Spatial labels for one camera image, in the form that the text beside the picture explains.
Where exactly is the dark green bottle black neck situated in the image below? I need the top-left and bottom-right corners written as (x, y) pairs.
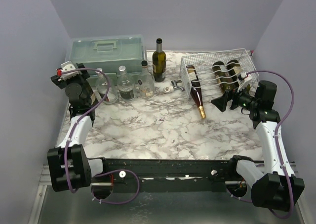
top-left (83, 80), bottom-right (98, 107)

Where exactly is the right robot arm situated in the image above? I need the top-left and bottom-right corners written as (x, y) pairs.
top-left (211, 80), bottom-right (305, 212)

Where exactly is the olive bottle silver cap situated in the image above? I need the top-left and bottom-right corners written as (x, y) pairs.
top-left (212, 61), bottom-right (233, 93)

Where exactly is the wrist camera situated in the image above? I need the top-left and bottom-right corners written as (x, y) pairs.
top-left (57, 61), bottom-right (80, 81)
top-left (237, 72), bottom-right (253, 92)

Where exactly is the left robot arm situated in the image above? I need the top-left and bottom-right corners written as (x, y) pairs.
top-left (47, 61), bottom-right (110, 193)

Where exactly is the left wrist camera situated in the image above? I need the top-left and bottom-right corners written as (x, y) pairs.
top-left (57, 61), bottom-right (80, 81)

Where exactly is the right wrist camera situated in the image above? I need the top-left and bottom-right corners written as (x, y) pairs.
top-left (237, 72), bottom-right (253, 92)

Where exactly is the clear bottle dark label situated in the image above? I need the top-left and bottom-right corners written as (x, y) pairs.
top-left (117, 65), bottom-right (136, 101)

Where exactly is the clear bottle red cap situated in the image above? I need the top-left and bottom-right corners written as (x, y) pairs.
top-left (95, 68), bottom-right (118, 104)

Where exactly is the white wire wine rack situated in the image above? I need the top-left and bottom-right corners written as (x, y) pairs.
top-left (180, 48), bottom-right (256, 98)

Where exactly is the green plastic toolbox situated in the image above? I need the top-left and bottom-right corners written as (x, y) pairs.
top-left (65, 35), bottom-right (147, 83)

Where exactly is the dark green brown-label wine bottle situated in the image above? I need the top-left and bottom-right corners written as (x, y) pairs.
top-left (152, 38), bottom-right (166, 82)

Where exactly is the white plastic pipe fitting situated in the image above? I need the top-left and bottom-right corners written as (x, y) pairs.
top-left (162, 87), bottom-right (174, 93)

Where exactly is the red bottle gold foil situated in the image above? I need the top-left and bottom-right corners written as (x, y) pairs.
top-left (186, 65), bottom-right (206, 119)

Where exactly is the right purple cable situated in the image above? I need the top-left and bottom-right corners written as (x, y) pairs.
top-left (226, 70), bottom-right (296, 220)

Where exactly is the clear glass wine bottle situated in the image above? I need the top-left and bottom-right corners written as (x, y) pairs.
top-left (137, 60), bottom-right (155, 98)

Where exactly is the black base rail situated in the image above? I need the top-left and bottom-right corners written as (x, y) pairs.
top-left (92, 155), bottom-right (250, 193)

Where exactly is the green bottle black cap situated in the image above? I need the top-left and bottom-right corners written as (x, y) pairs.
top-left (226, 59), bottom-right (242, 88)

